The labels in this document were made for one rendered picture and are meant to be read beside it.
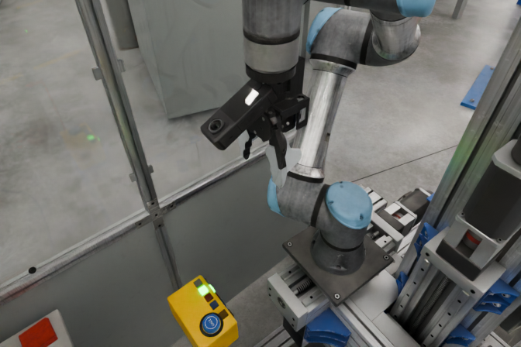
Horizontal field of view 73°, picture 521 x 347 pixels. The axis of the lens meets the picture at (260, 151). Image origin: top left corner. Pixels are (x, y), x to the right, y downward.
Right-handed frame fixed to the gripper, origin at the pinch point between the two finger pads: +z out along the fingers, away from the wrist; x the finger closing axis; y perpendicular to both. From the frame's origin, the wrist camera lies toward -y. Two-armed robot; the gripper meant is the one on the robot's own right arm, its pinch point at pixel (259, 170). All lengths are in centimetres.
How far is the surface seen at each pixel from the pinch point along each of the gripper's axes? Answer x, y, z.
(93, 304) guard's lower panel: 45, -36, 76
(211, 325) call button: -0.7, -14.9, 39.7
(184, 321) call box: 4.5, -18.9, 40.7
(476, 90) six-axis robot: 63, 331, 145
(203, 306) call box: 4.7, -13.7, 40.7
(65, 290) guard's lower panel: 45, -40, 61
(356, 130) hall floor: 100, 192, 148
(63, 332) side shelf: 33, -45, 62
